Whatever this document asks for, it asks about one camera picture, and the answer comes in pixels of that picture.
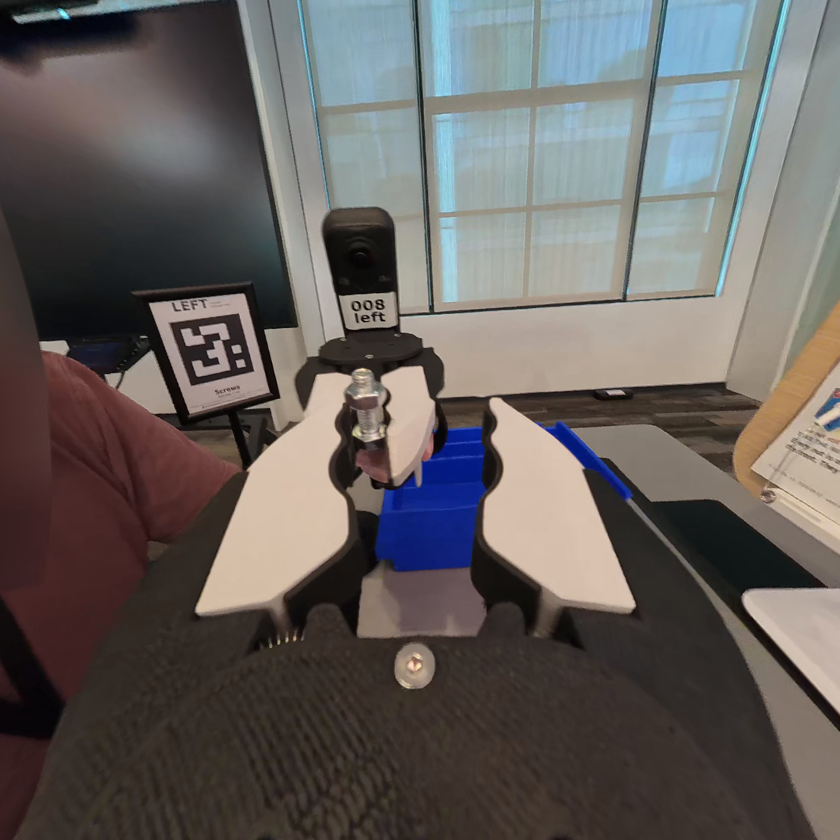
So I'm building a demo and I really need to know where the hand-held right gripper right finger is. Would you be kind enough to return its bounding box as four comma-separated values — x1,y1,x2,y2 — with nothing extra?
471,395,639,639

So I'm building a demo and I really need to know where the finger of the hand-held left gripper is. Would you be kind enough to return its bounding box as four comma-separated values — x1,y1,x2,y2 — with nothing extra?
303,373,352,421
384,364,438,490

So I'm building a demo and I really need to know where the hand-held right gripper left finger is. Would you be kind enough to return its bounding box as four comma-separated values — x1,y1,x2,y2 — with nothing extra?
195,400,362,632

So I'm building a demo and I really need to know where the steel hex bolt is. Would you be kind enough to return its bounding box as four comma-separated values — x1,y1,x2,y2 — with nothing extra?
351,367,389,454

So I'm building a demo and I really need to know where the blue divided plastic bin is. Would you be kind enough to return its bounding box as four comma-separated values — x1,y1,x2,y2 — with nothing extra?
375,422,634,572

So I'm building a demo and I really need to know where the black framed marker sign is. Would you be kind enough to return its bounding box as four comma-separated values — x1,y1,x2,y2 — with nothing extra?
131,282,282,470

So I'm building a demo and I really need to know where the black desk mat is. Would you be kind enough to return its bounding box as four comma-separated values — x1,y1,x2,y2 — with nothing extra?
600,456,828,592

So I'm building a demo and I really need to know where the black equipment stand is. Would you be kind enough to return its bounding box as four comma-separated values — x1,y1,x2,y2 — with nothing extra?
66,335,153,378

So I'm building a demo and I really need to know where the large gridded window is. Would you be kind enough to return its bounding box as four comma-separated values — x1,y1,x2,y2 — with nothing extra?
298,0,788,312

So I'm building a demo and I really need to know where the light wooden board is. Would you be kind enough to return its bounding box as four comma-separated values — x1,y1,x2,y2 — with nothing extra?
734,322,840,490

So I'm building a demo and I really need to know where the white sheet holder base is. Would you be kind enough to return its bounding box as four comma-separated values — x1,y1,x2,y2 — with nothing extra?
742,587,840,729

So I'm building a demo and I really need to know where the large black display screen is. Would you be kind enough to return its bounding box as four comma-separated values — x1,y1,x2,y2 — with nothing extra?
0,0,299,342

